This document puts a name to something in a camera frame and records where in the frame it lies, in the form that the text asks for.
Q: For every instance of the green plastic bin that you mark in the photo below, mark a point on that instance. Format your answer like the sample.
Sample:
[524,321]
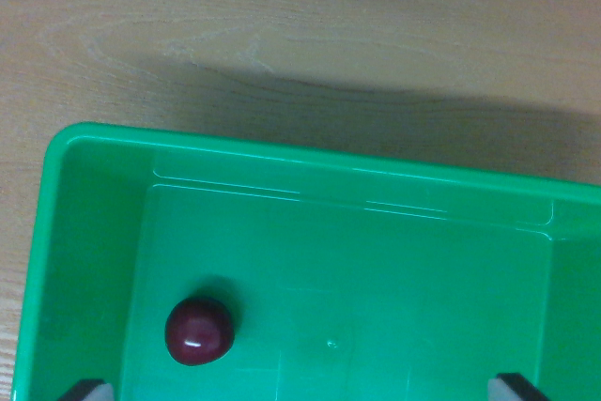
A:
[357,279]

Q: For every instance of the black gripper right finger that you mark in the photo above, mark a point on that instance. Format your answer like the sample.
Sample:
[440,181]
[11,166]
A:
[512,389]

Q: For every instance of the dark red round fruit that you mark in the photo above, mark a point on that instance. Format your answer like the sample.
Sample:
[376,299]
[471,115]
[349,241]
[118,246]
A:
[199,331]

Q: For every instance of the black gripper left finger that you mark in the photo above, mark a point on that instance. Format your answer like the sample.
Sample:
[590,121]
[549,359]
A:
[89,392]

